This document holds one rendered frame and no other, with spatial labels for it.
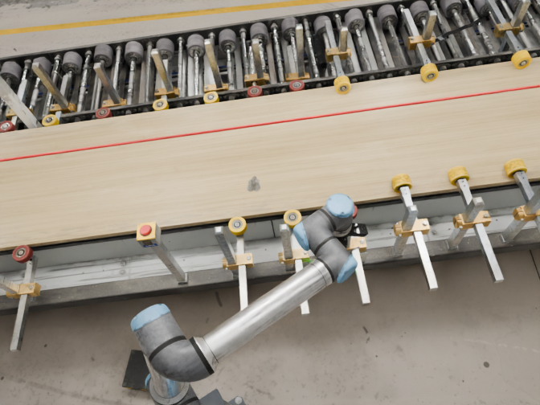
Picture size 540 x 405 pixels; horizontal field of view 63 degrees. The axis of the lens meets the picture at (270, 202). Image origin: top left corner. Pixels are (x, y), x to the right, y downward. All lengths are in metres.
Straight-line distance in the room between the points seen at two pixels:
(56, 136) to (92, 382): 1.43
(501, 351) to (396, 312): 0.58
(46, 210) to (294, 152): 1.23
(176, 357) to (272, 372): 1.45
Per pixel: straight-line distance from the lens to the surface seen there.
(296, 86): 2.44
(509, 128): 2.40
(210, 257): 2.25
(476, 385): 2.79
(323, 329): 2.71
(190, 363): 1.27
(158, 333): 1.31
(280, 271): 2.07
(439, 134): 2.28
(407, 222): 1.82
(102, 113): 2.60
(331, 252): 1.38
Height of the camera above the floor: 2.63
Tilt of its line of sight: 59 degrees down
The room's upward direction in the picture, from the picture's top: 11 degrees counter-clockwise
